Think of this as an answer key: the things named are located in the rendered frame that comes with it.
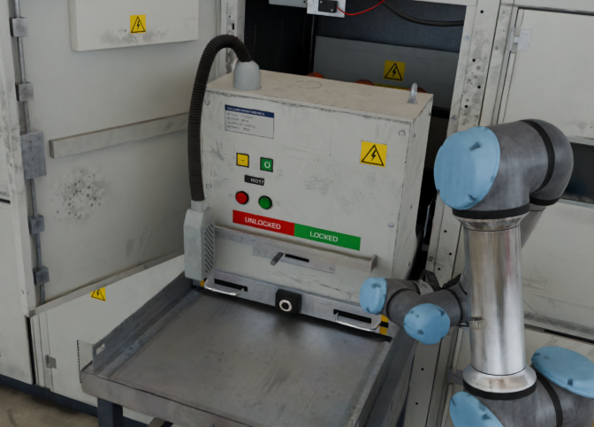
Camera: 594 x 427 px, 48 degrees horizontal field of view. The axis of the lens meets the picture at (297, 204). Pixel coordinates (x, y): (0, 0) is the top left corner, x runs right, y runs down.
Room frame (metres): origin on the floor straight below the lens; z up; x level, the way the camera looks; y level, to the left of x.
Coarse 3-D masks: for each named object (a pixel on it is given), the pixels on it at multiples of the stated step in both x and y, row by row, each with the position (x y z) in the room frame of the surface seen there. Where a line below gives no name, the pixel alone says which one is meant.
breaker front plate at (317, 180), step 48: (240, 96) 1.44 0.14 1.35; (240, 144) 1.44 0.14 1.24; (288, 144) 1.40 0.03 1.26; (336, 144) 1.37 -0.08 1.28; (384, 144) 1.33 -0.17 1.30; (288, 192) 1.41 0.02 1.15; (336, 192) 1.37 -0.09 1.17; (384, 192) 1.33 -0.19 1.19; (288, 240) 1.42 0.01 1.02; (384, 240) 1.34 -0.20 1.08; (336, 288) 1.38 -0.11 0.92
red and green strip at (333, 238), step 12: (240, 216) 1.45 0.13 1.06; (252, 216) 1.44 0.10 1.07; (264, 228) 1.43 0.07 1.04; (276, 228) 1.42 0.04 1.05; (288, 228) 1.41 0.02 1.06; (300, 228) 1.40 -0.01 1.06; (312, 228) 1.39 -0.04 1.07; (324, 240) 1.38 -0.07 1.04; (336, 240) 1.37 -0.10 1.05; (348, 240) 1.36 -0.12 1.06; (360, 240) 1.35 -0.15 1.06
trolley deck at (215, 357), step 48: (192, 336) 1.29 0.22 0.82; (240, 336) 1.30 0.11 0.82; (288, 336) 1.32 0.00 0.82; (336, 336) 1.33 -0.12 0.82; (384, 336) 1.35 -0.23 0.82; (96, 384) 1.12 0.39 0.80; (144, 384) 1.11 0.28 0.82; (192, 384) 1.12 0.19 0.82; (240, 384) 1.13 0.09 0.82; (288, 384) 1.14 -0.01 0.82; (336, 384) 1.15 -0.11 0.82
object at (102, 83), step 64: (0, 0) 1.29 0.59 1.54; (64, 0) 1.43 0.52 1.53; (128, 0) 1.53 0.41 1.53; (192, 0) 1.68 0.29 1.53; (0, 64) 1.30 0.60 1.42; (64, 64) 1.43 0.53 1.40; (128, 64) 1.56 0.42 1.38; (192, 64) 1.72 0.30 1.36; (64, 128) 1.42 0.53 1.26; (128, 128) 1.54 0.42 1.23; (64, 192) 1.41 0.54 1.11; (128, 192) 1.55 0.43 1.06; (64, 256) 1.40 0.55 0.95; (128, 256) 1.55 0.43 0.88
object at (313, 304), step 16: (224, 272) 1.47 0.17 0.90; (224, 288) 1.47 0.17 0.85; (240, 288) 1.45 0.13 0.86; (256, 288) 1.44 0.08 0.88; (272, 288) 1.42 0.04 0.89; (288, 288) 1.41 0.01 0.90; (272, 304) 1.43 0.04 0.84; (304, 304) 1.40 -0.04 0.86; (320, 304) 1.38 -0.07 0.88; (336, 304) 1.37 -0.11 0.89; (352, 304) 1.36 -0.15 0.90; (352, 320) 1.36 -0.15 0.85; (368, 320) 1.34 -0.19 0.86
